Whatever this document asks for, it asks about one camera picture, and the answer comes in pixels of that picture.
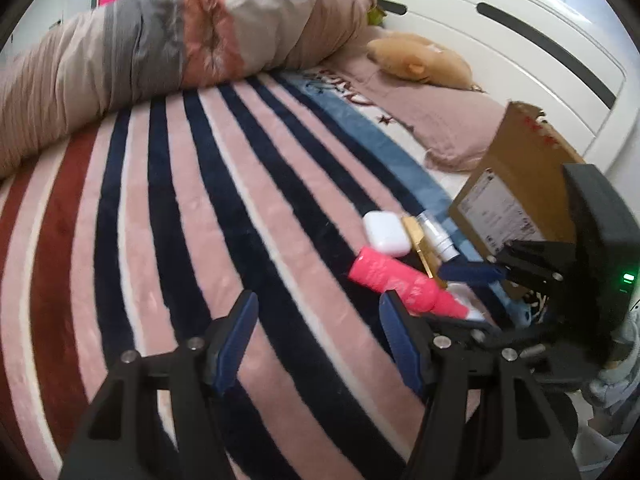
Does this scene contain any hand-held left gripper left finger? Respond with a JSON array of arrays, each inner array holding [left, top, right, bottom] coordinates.
[[57, 289, 261, 480]]

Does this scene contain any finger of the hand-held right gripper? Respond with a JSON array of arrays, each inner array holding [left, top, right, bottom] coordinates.
[[437, 239, 577, 295], [425, 316, 551, 361]]

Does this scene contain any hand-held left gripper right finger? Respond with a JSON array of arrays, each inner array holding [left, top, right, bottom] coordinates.
[[378, 290, 583, 480]]

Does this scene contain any pink bottle with white cap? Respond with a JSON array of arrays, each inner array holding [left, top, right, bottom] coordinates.
[[348, 247, 487, 322]]

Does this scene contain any silver white tube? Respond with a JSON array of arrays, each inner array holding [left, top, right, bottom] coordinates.
[[416, 211, 459, 262]]

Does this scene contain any gold flat stick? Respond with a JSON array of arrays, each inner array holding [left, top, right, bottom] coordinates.
[[402, 216, 448, 289]]

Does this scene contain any white earbuds case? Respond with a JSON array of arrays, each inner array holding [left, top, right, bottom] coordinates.
[[362, 210, 412, 257]]

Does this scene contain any brown cardboard box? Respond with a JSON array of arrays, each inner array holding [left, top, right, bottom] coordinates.
[[448, 101, 587, 302]]

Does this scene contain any light grey cloth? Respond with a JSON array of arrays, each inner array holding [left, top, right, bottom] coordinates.
[[572, 305, 640, 471]]

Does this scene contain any striped plush blanket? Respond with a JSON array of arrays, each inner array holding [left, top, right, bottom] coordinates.
[[0, 69, 503, 480]]

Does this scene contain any dusty pink pillow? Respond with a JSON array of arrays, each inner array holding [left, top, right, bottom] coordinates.
[[320, 35, 507, 173]]

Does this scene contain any tan plush toy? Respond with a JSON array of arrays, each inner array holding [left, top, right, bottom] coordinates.
[[366, 32, 486, 94]]

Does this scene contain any white bed headboard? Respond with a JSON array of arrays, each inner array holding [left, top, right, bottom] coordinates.
[[367, 0, 629, 171]]

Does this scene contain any rolled beige grey duvet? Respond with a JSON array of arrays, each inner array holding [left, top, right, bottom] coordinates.
[[0, 0, 377, 179]]

